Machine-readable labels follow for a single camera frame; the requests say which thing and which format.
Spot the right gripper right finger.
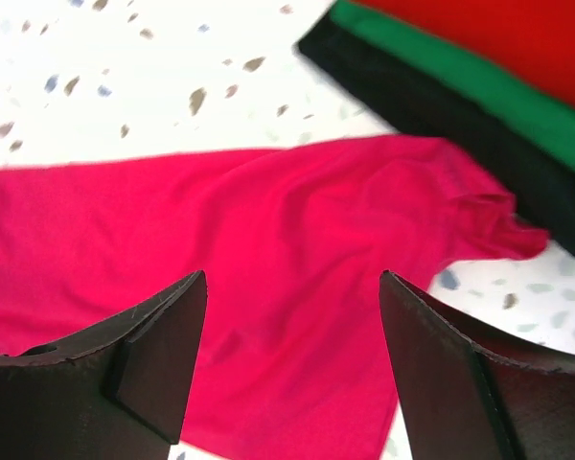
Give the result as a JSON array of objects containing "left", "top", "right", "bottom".
[{"left": 379, "top": 271, "right": 575, "bottom": 460}]

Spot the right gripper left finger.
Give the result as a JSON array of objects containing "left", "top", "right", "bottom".
[{"left": 0, "top": 271, "right": 206, "bottom": 459}]

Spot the magenta pink t-shirt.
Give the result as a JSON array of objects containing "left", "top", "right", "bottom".
[{"left": 0, "top": 135, "right": 548, "bottom": 459}]

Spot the folded black t-shirt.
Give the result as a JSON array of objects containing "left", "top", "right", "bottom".
[{"left": 297, "top": 16, "right": 575, "bottom": 257}]

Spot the folded green t-shirt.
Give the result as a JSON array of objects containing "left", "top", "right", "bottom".
[{"left": 330, "top": 1, "right": 575, "bottom": 172}]

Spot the folded red t-shirt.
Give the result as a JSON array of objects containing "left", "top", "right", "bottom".
[{"left": 360, "top": 0, "right": 575, "bottom": 108}]

